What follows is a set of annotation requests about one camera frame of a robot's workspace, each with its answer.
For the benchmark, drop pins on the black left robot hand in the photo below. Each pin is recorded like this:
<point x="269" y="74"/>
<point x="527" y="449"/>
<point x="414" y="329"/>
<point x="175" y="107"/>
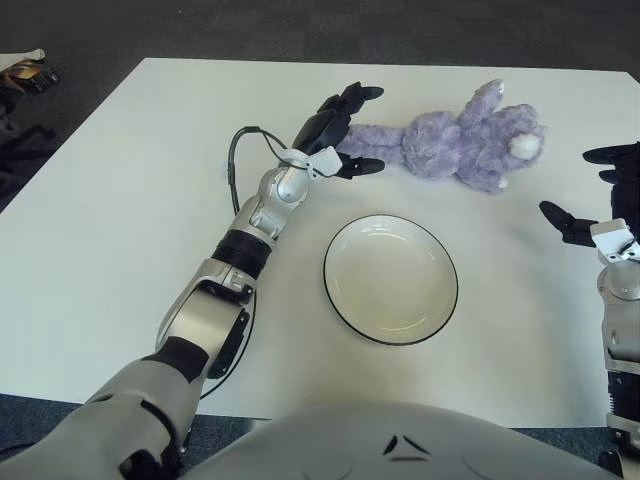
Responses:
<point x="320" y="130"/>

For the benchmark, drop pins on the purple plush bunny doll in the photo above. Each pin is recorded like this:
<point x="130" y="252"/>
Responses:
<point x="440" y="150"/>

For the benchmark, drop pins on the white cloth on floor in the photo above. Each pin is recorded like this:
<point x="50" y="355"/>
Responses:
<point x="20" y="56"/>

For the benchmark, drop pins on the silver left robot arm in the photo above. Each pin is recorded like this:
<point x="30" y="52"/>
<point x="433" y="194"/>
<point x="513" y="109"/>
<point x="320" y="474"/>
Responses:
<point x="210" y="310"/>

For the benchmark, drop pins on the black bag on floor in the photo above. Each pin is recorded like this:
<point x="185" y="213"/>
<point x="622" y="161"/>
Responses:
<point x="25" y="135"/>

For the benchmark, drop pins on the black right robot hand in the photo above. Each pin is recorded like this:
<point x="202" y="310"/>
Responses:
<point x="625" y="200"/>

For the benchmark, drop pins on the grey robot torso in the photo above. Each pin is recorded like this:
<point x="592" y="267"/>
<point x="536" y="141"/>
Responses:
<point x="350" y="445"/>

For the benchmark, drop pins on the dark box on floor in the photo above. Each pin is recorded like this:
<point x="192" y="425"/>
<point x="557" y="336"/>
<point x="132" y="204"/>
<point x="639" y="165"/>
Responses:
<point x="35" y="77"/>

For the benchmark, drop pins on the white plate with black rim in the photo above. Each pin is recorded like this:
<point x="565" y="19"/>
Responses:
<point x="390" y="280"/>

